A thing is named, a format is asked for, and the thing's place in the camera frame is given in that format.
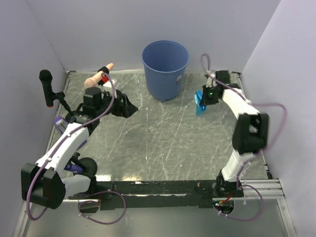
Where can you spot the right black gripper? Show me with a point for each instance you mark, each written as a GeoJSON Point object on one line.
{"type": "Point", "coordinates": [206, 100]}

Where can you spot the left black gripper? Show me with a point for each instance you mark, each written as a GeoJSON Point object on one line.
{"type": "Point", "coordinates": [125, 109]}

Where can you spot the blue plastic trash bin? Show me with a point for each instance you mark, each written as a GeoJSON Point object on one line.
{"type": "Point", "coordinates": [164, 66]}

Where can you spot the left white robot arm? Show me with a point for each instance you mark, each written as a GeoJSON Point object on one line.
{"type": "Point", "coordinates": [59, 174]}

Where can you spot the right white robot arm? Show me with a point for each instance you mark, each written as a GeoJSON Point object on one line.
{"type": "Point", "coordinates": [251, 130]}

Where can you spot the beige microphone on stand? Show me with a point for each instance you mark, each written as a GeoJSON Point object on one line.
{"type": "Point", "coordinates": [93, 81]}

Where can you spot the purple clear box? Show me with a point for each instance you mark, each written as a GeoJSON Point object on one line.
{"type": "Point", "coordinates": [60, 124]}

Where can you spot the purple microphone on stand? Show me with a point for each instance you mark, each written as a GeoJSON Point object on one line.
{"type": "Point", "coordinates": [84, 166]}

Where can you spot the black microphone on stand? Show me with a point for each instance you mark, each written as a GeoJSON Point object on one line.
{"type": "Point", "coordinates": [50, 96]}

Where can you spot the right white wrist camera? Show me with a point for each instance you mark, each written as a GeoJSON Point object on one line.
{"type": "Point", "coordinates": [211, 80]}

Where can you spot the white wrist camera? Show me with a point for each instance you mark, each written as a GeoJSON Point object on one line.
{"type": "Point", "coordinates": [211, 80]}
{"type": "Point", "coordinates": [104, 82]}

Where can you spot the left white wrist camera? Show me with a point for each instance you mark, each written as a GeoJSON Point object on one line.
{"type": "Point", "coordinates": [104, 82]}

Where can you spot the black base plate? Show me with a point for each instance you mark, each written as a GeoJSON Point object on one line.
{"type": "Point", "coordinates": [150, 194]}

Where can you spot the aluminium rail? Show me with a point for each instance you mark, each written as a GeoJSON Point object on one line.
{"type": "Point", "coordinates": [264, 188]}

